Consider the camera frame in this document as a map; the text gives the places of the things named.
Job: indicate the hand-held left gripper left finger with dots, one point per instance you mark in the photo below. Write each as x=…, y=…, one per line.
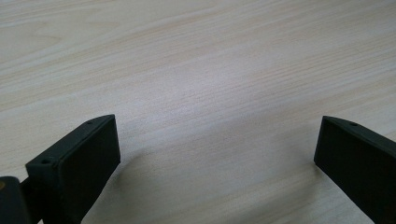
x=77, y=168

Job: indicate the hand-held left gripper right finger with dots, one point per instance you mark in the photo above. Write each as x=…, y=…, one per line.
x=358, y=168

